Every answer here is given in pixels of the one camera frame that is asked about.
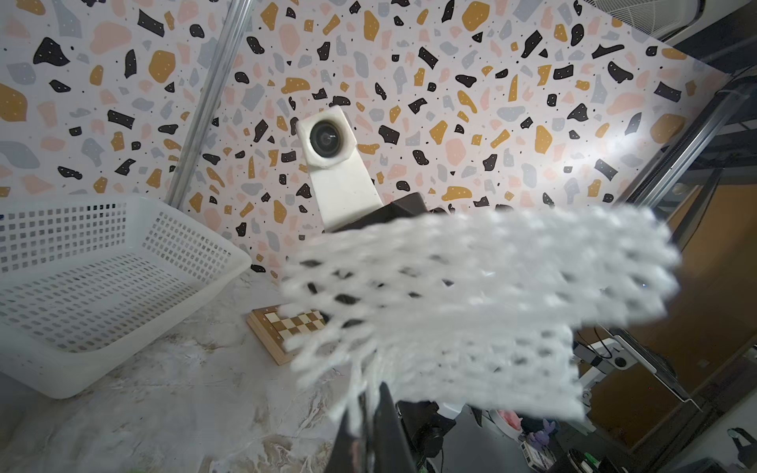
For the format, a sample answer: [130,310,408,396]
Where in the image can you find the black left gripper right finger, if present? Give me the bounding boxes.
[372,384,416,473]

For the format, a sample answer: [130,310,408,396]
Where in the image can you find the white foam net sleeve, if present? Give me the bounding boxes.
[281,206,681,434]

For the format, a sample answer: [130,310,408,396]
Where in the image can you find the wooden chessboard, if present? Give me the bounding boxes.
[246,305,326,366]

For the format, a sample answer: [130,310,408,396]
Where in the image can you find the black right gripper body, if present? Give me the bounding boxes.
[336,192,447,233]

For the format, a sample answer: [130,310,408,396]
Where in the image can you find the aluminium corner post right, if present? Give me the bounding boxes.
[164,0,255,210]

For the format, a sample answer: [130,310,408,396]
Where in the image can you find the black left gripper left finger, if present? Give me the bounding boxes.
[323,413,368,473]

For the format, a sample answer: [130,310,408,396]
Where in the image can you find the white plastic basket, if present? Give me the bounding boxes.
[1,194,252,399]

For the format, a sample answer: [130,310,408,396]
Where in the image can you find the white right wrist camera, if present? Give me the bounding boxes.
[296,106,384,232]

